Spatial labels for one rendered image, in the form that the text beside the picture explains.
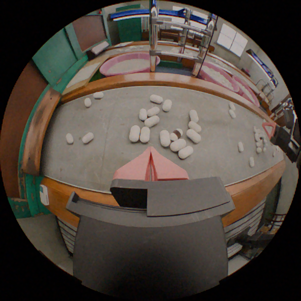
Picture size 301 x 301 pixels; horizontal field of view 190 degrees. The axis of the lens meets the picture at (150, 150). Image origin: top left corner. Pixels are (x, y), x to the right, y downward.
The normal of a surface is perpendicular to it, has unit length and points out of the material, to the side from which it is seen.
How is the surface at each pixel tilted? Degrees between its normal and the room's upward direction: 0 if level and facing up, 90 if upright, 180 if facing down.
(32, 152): 67
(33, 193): 90
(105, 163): 0
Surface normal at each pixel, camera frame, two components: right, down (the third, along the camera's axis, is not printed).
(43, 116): 0.92, -0.10
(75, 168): 0.00, -0.25
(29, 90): 1.00, 0.00
